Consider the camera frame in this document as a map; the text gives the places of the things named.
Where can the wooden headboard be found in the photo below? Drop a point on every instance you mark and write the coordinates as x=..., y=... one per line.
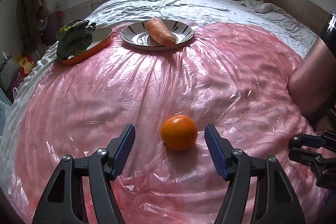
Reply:
x=305, y=11

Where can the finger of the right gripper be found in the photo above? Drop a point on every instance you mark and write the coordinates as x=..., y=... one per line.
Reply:
x=326, y=140
x=304, y=157

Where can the white bed cover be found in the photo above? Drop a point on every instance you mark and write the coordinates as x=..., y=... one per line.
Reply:
x=295, y=34

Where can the smooth orange back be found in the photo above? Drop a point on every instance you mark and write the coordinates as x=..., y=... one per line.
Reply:
x=179, y=133

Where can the orange oval dish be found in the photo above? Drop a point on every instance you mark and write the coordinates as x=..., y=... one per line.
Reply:
x=101, y=38

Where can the yellow red box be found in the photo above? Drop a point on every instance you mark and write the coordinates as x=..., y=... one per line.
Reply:
x=26, y=64

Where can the green leafy vegetable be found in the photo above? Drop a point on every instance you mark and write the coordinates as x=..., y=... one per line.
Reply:
x=73, y=38

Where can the striped white plate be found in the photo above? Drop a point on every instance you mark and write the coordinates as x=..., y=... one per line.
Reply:
x=136, y=36

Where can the carrot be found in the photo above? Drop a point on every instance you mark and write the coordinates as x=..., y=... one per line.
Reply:
x=159, y=32

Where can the brown hanging coat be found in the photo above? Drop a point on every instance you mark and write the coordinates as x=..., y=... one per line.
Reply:
x=29, y=14

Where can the grey printed bag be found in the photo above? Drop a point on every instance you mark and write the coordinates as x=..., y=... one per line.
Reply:
x=8, y=70

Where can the pink plastic sheet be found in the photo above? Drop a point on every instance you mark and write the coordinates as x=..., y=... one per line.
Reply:
x=231, y=75

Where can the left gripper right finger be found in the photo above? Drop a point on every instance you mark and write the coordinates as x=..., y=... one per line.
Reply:
x=275, y=198

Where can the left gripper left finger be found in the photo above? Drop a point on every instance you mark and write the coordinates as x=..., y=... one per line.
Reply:
x=63, y=201

